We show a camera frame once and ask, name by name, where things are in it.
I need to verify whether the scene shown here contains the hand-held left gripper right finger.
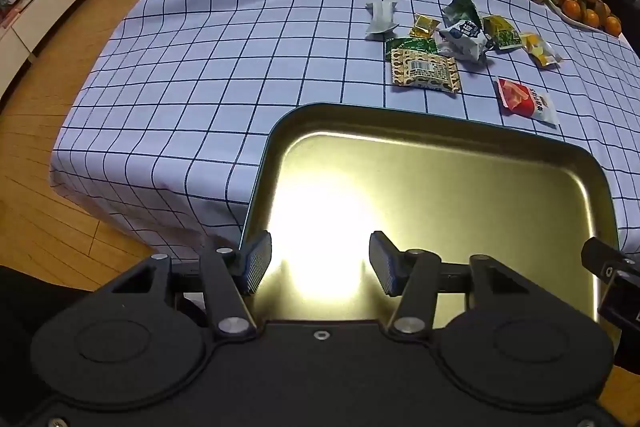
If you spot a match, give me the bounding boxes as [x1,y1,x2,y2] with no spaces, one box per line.
[369,231,533,337]

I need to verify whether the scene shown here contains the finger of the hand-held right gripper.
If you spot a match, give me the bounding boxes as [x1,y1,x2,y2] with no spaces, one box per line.
[582,237,640,333]

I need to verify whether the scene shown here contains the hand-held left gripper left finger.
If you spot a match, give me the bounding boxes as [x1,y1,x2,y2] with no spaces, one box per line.
[111,231,273,341]

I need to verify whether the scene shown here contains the rectangular metal tray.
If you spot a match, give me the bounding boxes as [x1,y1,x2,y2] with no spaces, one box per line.
[239,103,621,333]

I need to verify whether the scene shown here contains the beige patterned snack packet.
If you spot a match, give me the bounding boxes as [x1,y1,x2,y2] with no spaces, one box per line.
[390,48,462,96]

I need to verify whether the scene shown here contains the red white snack packet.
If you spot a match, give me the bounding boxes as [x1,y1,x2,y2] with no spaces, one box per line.
[496,77,560,126]

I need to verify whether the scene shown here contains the gold foil candy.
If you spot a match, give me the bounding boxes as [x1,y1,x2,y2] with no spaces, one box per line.
[412,14,441,38]

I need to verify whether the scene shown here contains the blue checked tablecloth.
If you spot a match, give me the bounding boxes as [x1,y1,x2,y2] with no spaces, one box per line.
[50,0,640,268]

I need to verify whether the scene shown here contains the dark green snack packet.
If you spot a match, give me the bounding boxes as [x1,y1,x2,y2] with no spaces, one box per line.
[385,36,439,62]

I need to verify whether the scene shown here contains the white blue snack packet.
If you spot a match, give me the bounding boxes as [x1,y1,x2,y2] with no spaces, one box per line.
[438,19,494,64]

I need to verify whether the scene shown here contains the grey white snack packet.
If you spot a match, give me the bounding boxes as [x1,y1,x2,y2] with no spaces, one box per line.
[365,0,401,41]

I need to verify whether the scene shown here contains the green yellow snack packet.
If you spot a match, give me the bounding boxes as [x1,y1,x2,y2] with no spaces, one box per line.
[482,14,524,52]

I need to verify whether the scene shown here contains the white fruit plate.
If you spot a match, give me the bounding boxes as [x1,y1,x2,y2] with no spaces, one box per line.
[545,0,624,39]

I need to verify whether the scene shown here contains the white low cabinet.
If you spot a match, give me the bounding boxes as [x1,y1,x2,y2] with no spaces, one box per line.
[0,0,101,100]

